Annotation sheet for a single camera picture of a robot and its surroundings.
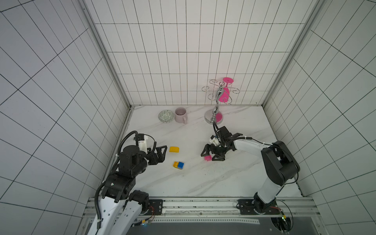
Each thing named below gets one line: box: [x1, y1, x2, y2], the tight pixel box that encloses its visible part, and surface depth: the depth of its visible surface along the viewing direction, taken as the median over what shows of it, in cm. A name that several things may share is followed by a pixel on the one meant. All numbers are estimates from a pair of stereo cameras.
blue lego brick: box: [178, 161, 185, 170], surface depth 87 cm
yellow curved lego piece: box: [169, 146, 180, 153], surface depth 97 cm
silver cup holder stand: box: [201, 79, 240, 126], surface depth 96 cm
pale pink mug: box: [174, 106, 188, 125], surface depth 107 cm
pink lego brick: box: [204, 154, 212, 162], surface depth 89 cm
